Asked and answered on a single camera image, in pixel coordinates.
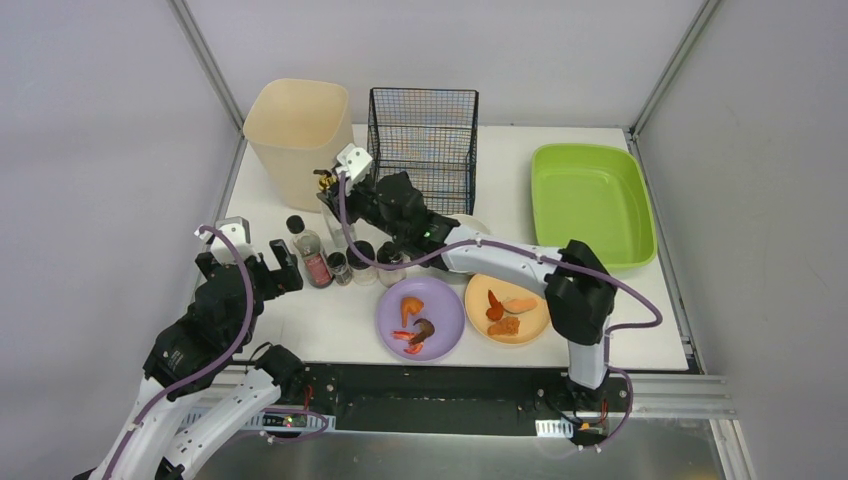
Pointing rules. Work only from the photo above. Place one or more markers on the orange plastic plate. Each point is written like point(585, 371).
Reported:
point(533, 323)

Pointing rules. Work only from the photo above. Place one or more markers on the green plastic tub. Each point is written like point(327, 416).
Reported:
point(597, 195)

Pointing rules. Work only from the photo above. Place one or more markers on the salmon sushi food piece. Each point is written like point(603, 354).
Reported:
point(517, 306)

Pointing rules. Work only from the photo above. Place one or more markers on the salt shaker black pump lid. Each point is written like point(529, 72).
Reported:
point(389, 256)

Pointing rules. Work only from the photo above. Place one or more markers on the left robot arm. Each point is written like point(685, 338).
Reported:
point(186, 358)

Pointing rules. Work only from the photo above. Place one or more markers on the soy sauce bottle red label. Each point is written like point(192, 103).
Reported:
point(310, 247)

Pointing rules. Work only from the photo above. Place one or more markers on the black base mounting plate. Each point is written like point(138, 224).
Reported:
point(447, 400)

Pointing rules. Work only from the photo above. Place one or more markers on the fried chicken food piece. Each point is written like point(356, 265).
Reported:
point(507, 326)

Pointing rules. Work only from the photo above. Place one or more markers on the purple plastic plate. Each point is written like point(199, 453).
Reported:
point(442, 307)

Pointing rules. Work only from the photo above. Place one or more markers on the black wire basket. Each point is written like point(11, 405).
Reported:
point(430, 134)

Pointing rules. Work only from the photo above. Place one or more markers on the brown mushroom food piece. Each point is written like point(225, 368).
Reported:
point(425, 330)

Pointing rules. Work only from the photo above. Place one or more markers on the beige plastic bin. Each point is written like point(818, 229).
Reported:
point(295, 127)

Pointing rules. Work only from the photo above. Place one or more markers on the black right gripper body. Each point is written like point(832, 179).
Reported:
point(354, 201)

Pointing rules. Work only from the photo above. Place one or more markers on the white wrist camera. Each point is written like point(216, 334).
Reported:
point(354, 163)
point(228, 236)

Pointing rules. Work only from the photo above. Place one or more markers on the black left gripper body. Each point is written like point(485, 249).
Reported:
point(250, 270)

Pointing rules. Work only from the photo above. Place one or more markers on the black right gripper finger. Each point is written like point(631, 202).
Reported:
point(334, 199)
point(365, 186)

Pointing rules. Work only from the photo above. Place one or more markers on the white ceramic bowl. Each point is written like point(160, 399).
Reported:
point(472, 222)

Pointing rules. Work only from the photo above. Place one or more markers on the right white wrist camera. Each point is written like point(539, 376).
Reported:
point(354, 163)

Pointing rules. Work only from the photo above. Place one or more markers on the clear bottle gold pump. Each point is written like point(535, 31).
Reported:
point(336, 229)

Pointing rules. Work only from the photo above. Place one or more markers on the orange shrimp food piece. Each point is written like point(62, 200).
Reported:
point(409, 306)

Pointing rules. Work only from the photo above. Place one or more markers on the white shaker black spout lid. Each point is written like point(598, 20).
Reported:
point(361, 258)

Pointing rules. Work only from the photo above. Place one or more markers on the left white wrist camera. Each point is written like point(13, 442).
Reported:
point(228, 236)

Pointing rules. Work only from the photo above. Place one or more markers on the aluminium frame rail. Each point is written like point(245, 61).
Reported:
point(207, 61)

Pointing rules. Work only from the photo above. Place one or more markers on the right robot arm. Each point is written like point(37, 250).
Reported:
point(576, 287)

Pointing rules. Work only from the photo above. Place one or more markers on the small pepper jar black lid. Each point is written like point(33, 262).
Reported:
point(339, 268)

